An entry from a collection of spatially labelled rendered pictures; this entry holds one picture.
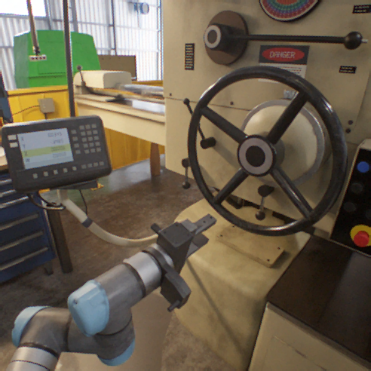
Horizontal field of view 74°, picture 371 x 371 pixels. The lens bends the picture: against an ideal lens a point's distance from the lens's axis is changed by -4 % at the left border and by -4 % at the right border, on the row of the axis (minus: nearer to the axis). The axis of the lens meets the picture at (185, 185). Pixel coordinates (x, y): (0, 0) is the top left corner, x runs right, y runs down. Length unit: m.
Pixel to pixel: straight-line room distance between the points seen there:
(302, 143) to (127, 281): 0.47
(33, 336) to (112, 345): 0.14
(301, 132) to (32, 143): 0.81
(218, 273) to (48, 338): 0.87
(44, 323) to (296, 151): 0.63
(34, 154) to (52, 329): 0.59
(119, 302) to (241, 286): 0.84
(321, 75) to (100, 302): 0.68
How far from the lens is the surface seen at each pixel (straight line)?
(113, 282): 0.45
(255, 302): 1.22
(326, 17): 0.76
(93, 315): 0.44
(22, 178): 0.97
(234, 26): 0.84
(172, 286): 0.48
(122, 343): 0.53
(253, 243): 1.42
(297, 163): 0.66
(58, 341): 0.56
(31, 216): 1.90
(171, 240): 0.48
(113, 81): 1.97
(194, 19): 0.96
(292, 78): 0.51
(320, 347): 1.21
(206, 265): 1.30
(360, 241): 0.68
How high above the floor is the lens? 1.48
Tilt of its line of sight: 26 degrees down
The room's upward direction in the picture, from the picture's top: 1 degrees clockwise
